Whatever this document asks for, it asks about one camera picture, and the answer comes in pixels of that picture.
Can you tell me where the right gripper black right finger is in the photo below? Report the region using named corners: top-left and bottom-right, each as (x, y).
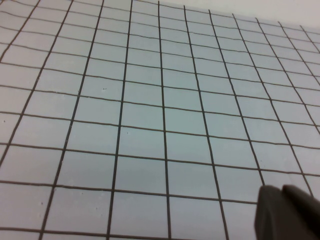
top-left (281, 184), bottom-right (320, 240)

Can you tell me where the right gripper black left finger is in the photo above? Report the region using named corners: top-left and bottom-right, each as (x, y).
top-left (253, 184), bottom-right (316, 240)

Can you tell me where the blue-grey grid mat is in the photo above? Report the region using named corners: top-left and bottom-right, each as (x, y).
top-left (0, 0), bottom-right (320, 240)

